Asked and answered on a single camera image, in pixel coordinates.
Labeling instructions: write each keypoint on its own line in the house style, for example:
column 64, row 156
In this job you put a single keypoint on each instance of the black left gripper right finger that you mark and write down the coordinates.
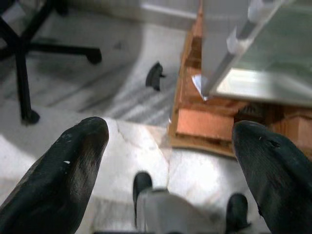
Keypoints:
column 278, row 175

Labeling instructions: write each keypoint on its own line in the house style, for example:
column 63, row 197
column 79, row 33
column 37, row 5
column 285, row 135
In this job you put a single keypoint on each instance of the black robot foot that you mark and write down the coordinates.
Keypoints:
column 237, row 210
column 142, row 181

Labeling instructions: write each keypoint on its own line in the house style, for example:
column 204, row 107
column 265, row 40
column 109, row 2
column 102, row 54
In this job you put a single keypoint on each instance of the black office chair base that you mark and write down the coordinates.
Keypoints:
column 22, row 61

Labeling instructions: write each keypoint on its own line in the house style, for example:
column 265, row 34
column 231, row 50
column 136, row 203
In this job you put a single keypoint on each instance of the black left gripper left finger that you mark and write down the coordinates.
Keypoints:
column 61, row 175

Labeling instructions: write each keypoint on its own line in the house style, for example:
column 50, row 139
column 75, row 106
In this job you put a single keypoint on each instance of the brown wooden fridge stand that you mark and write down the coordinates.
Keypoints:
column 202, row 124

